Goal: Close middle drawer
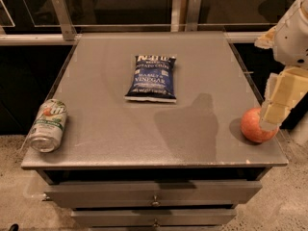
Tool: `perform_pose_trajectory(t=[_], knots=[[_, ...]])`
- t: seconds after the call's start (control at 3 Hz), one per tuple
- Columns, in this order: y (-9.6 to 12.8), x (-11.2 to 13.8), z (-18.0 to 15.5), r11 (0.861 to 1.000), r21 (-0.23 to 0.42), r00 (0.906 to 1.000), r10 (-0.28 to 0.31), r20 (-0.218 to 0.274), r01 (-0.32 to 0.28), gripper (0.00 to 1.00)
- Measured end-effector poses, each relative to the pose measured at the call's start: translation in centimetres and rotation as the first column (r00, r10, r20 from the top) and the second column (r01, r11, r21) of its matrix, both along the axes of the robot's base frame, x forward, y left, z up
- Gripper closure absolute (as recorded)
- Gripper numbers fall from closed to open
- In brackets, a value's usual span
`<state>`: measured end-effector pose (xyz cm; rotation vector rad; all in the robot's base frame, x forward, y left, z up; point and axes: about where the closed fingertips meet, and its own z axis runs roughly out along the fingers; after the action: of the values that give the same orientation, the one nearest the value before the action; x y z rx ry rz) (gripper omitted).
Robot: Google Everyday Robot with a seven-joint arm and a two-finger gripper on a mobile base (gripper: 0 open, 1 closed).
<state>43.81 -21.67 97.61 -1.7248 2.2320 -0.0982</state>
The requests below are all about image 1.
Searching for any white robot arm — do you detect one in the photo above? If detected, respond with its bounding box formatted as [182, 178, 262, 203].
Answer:
[254, 0, 308, 131]

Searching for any grey drawer cabinet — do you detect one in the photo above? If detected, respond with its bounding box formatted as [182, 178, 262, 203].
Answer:
[22, 32, 287, 231]

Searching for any grey middle drawer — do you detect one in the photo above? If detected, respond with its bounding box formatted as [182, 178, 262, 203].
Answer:
[45, 180, 262, 209]

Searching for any grey drawer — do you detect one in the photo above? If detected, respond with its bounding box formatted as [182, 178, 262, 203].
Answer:
[71, 209, 236, 227]
[45, 180, 262, 209]

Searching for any grey lower drawer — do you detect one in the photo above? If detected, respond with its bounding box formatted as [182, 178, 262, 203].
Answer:
[71, 209, 236, 227]

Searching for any red apple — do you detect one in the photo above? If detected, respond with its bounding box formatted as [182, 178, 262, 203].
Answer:
[241, 108, 278, 143]

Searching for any blue chip bag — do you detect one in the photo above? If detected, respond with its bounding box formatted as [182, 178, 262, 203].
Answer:
[125, 55, 176, 103]

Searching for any green white soda can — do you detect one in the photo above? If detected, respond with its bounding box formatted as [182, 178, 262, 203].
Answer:
[28, 99, 67, 153]

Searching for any horizontal metal rail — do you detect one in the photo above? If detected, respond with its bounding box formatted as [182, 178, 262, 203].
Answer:
[0, 32, 264, 46]

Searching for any right metal bracket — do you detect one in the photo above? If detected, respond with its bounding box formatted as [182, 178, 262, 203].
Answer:
[185, 0, 201, 32]

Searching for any metal bracket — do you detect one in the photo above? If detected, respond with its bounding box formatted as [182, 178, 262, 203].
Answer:
[51, 0, 77, 41]
[185, 0, 201, 32]

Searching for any left metal bracket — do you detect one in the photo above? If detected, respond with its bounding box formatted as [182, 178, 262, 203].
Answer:
[51, 0, 77, 41]

